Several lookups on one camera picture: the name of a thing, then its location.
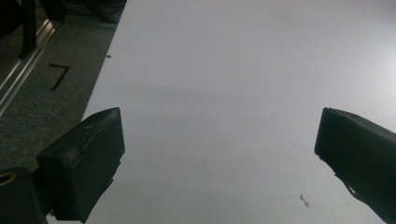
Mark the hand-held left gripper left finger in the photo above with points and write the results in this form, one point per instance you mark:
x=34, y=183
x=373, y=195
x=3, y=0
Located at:
x=81, y=161

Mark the black stand leg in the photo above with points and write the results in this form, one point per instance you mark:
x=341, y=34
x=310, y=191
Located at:
x=28, y=28

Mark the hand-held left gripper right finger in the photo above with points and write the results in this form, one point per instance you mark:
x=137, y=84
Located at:
x=361, y=155

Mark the metal floor rail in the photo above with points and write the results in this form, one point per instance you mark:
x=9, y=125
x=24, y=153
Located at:
x=23, y=67

